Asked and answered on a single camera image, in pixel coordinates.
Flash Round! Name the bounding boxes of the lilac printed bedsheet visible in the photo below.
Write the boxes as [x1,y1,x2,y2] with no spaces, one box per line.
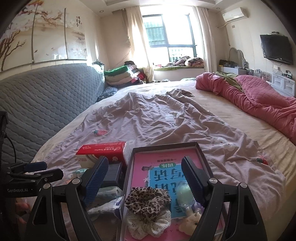
[31,89,286,230]

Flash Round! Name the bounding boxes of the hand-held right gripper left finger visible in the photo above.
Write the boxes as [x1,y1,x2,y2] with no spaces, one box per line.
[24,156,110,241]

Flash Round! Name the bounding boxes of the dark patterned cloth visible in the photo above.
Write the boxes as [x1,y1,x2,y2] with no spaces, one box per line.
[97,86,118,102]

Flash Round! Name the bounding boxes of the bed with beige sheet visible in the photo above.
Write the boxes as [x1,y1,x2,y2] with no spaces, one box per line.
[30,77,296,241]

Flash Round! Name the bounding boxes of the dark shallow box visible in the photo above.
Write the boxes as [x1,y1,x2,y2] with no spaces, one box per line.
[117,141,228,241]

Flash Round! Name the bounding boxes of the stack of folded clothes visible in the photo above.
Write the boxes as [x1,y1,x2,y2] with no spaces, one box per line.
[104,61,146,88]

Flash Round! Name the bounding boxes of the dark blue box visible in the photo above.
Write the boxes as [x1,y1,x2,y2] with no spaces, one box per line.
[103,162,126,188]

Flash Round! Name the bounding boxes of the grey quilted headboard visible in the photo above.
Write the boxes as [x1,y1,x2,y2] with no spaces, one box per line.
[0,63,106,163]

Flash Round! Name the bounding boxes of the red and white tissue box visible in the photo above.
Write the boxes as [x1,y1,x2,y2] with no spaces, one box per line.
[76,141,134,171]

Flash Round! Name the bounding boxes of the pink quilt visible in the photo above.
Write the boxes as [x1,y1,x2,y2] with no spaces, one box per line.
[195,72,296,144]

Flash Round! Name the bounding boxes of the black flat television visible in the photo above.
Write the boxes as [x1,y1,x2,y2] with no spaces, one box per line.
[260,34,294,65]

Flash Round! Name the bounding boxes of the vanity mirror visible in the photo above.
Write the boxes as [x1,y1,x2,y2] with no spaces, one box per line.
[229,47,247,66]

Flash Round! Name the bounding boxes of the blossom wall painting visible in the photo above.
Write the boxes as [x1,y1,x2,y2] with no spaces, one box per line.
[0,0,88,71]

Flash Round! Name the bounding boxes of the leopard print scrunchie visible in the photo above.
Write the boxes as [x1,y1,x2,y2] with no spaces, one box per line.
[125,186,172,222]

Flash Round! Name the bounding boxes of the white air conditioner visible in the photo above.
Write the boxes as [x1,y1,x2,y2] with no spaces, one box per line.
[221,7,249,23]

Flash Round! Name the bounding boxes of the white cabinet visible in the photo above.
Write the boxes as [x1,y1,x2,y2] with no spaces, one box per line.
[270,70,296,98]

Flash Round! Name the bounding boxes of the rumpled bedding on window seat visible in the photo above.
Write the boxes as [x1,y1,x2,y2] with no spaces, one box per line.
[154,56,205,70]

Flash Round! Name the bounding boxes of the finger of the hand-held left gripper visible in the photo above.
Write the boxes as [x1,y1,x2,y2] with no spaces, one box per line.
[8,161,48,175]
[7,169,64,184]

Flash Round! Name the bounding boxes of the black storage case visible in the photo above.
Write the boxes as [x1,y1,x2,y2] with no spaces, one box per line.
[219,60,238,68]

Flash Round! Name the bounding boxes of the cream curtain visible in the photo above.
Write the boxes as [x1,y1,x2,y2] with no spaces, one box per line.
[195,6,216,71]
[125,6,154,82]

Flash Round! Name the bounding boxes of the white floral scrunchie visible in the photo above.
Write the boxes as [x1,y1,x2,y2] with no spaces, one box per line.
[126,207,172,239]

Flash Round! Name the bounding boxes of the beige plush bunny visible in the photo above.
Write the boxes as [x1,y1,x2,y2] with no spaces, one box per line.
[179,212,201,234]

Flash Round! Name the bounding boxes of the mint towel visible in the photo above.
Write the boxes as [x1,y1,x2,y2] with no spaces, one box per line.
[177,182,196,211]

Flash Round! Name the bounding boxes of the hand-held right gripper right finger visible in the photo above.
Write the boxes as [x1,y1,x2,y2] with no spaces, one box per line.
[181,156,269,241]

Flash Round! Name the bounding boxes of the green cloth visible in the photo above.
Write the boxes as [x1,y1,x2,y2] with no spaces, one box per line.
[216,71,243,91]

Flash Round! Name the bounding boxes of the window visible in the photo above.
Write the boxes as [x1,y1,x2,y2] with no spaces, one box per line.
[142,7,197,63]

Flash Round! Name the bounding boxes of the pink book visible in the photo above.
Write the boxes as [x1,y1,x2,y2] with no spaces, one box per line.
[124,148,226,241]

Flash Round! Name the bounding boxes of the white pack with blue ends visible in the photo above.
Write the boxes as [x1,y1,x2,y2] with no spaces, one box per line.
[88,197,124,220]

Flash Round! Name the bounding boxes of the white pack with green print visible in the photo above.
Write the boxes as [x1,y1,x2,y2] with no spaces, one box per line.
[96,185,123,202]

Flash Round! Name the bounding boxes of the black cable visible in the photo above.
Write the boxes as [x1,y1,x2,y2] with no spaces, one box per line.
[4,136,18,164]

